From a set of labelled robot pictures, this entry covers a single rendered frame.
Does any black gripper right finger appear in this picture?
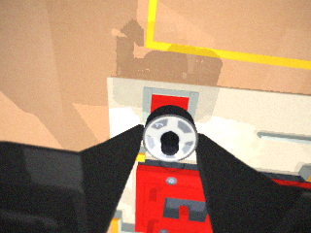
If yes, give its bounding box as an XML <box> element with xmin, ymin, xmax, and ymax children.
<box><xmin>195</xmin><ymin>133</ymin><xmax>311</xmax><ymax>233</ymax></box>

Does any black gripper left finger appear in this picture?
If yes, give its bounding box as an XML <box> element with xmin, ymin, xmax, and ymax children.
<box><xmin>0</xmin><ymin>124</ymin><xmax>144</xmax><ymax>233</ymax></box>

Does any black wheel with white hub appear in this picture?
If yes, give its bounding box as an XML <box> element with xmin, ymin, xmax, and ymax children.
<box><xmin>142</xmin><ymin>105</ymin><xmax>199</xmax><ymax>162</ymax></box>

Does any yellow rectangular outline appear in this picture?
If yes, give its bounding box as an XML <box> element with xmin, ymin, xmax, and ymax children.
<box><xmin>146</xmin><ymin>0</ymin><xmax>311</xmax><ymax>69</ymax></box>

